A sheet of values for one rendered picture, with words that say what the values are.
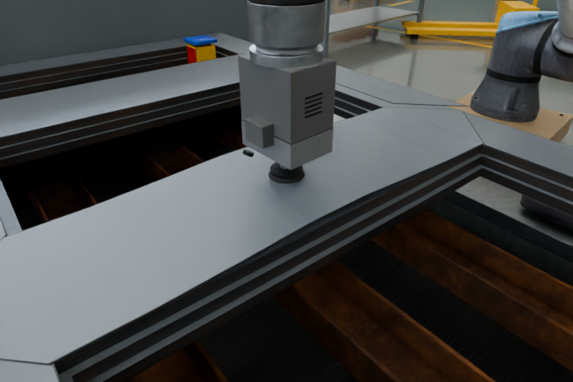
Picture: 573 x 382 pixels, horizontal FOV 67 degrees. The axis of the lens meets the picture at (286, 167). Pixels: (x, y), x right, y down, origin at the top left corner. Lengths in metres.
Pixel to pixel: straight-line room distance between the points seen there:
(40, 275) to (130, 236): 0.08
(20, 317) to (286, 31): 0.32
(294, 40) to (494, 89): 0.76
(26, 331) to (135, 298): 0.08
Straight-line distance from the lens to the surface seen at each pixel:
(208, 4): 1.33
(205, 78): 0.90
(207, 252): 0.41
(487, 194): 0.90
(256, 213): 0.45
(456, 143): 0.65
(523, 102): 1.12
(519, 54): 1.09
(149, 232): 0.45
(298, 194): 0.47
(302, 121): 0.44
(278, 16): 0.41
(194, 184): 0.51
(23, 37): 1.19
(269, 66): 0.42
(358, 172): 0.53
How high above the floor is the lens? 1.12
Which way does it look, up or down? 29 degrees down
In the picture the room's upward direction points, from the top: straight up
